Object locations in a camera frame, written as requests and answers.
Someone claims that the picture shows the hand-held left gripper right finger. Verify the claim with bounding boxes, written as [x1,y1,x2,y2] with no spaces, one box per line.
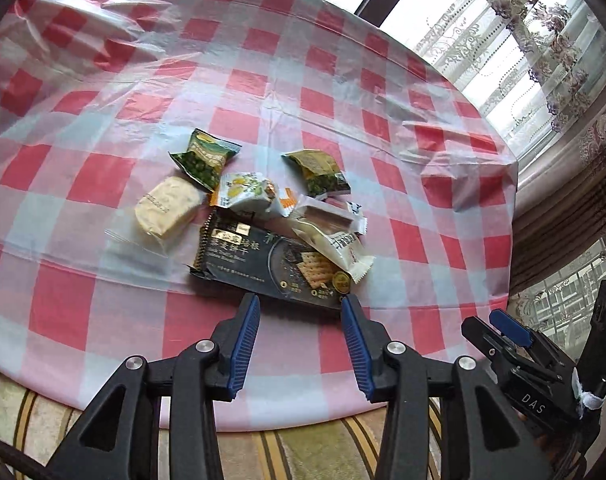
[340,294,551,480]

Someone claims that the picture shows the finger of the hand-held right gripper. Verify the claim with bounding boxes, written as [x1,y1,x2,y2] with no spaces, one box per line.
[460,316,534,368]
[488,308,581,373]

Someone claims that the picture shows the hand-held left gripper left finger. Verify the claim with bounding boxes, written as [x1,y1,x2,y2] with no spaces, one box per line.
[47,292,262,480]

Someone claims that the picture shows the dark cracker packet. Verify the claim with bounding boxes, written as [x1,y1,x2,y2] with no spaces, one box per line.
[188,210,356,313]

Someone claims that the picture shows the white green-striped snack packet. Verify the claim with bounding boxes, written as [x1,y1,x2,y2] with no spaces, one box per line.
[290,220,375,283]

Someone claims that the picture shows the cream white snack packet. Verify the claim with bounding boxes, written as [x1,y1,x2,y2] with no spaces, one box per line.
[289,195,368,237]

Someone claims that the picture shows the orange white snack packet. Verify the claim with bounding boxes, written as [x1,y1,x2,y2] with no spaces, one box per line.
[209,171,300,220]

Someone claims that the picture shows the clear packet round pastry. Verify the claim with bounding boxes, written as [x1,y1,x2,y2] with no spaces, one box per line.
[105,175,207,253]

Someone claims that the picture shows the green pea snack packet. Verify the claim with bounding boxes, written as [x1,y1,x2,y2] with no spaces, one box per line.
[281,149,352,198]
[169,128,243,193]

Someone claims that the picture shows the brown patterned curtain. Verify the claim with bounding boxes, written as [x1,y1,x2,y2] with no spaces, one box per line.
[506,105,606,301]

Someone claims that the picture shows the white lace curtain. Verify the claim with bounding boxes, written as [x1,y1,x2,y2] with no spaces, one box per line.
[413,0,606,148]

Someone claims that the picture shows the red checked plastic tablecloth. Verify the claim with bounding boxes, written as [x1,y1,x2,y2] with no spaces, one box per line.
[0,0,520,433]

